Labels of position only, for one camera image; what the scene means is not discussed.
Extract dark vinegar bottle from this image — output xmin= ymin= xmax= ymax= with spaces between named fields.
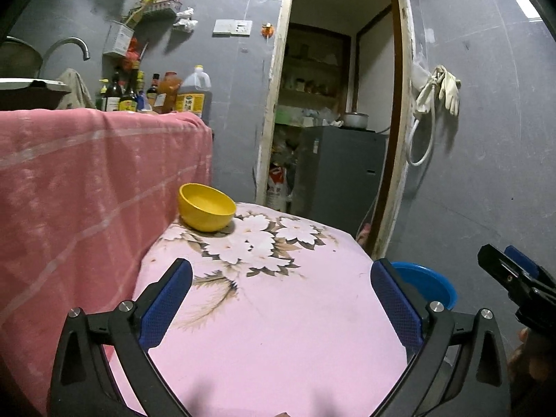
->
xmin=103 ymin=71 xmax=123 ymax=112

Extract chrome faucet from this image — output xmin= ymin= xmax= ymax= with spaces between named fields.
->
xmin=39 ymin=36 xmax=92 ymax=78

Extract dark soy sauce bottle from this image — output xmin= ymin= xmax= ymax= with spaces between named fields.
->
xmin=118 ymin=68 xmax=139 ymax=112

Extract metal pot on fridge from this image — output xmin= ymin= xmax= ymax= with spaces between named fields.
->
xmin=342 ymin=112 xmax=369 ymax=130

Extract wooden door frame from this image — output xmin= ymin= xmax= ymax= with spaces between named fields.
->
xmin=254 ymin=0 xmax=416 ymax=259

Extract orange wall hook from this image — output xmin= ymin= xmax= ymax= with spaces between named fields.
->
xmin=261 ymin=23 xmax=274 ymax=40

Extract large cooking oil jug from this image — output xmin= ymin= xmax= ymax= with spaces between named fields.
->
xmin=174 ymin=65 xmax=212 ymax=122

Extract white wall switch plate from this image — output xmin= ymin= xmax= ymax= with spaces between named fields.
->
xmin=212 ymin=19 xmax=253 ymax=37

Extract wall rack with packets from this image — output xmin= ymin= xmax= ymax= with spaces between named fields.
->
xmin=123 ymin=0 xmax=182 ymax=27

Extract person's right hand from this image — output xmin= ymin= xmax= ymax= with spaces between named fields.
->
xmin=508 ymin=328 xmax=555 ymax=382

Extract pink floral table cloth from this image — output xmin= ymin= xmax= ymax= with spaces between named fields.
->
xmin=104 ymin=201 xmax=409 ymax=417

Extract beige rag on faucet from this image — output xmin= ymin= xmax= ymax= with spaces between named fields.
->
xmin=57 ymin=69 xmax=95 ymax=109

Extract cream rubber gloves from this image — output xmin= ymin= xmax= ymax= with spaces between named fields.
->
xmin=415 ymin=65 xmax=461 ymax=117

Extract orange sauce bottle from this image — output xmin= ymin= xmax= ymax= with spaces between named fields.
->
xmin=153 ymin=71 xmax=182 ymax=114

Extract white hose loop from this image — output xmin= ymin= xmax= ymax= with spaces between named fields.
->
xmin=406 ymin=90 xmax=438 ymax=168

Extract grey mini fridge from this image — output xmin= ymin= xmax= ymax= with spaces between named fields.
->
xmin=290 ymin=126 xmax=388 ymax=235

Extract yellow plastic bowl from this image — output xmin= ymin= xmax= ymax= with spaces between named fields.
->
xmin=177 ymin=183 xmax=237 ymax=232

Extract pink plaid towel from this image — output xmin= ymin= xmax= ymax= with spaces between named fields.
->
xmin=1 ymin=109 xmax=213 ymax=412

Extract red white rice bag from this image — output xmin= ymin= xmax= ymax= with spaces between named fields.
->
xmin=266 ymin=163 xmax=288 ymax=212

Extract white box on wall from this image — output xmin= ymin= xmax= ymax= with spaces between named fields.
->
xmin=103 ymin=22 xmax=134 ymax=57

